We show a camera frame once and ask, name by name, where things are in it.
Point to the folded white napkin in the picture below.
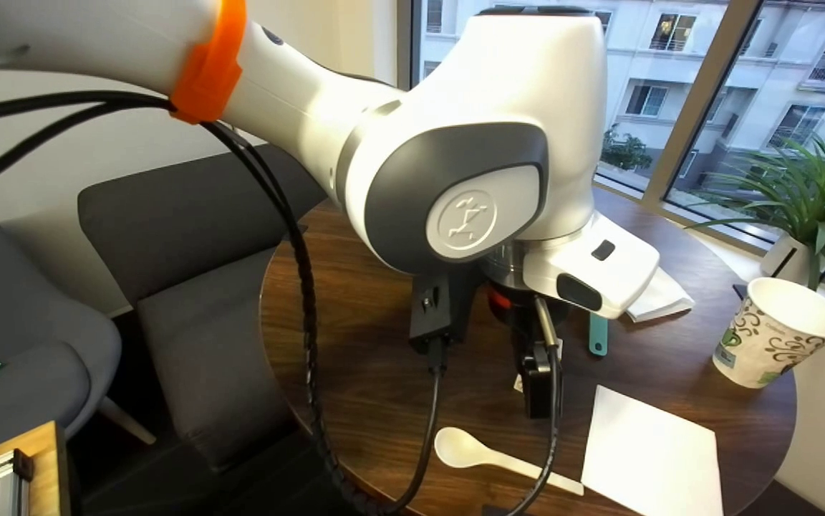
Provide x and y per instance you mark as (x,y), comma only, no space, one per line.
(666,295)

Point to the dark grey sofa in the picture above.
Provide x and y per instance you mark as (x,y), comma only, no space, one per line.
(193,239)

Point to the green potted plant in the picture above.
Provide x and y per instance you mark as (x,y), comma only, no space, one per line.
(815,190)

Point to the flat white napkin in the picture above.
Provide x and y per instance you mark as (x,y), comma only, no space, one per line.
(650,453)

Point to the white plastic spoon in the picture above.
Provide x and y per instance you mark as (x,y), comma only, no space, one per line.
(459,448)

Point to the printed paper cup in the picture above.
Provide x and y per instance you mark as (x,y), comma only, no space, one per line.
(766,338)

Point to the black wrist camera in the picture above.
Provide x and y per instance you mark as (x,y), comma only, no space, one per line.
(441,311)

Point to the wooden board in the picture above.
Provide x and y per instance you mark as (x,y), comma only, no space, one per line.
(44,467)

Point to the teal plastic scoop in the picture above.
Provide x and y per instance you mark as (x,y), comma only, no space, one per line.
(600,337)

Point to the grey shell chair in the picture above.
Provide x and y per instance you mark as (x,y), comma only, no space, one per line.
(28,315)

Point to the grey window frame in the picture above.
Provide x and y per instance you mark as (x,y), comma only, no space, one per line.
(699,96)

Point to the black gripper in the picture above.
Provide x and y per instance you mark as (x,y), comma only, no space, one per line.
(515,319)

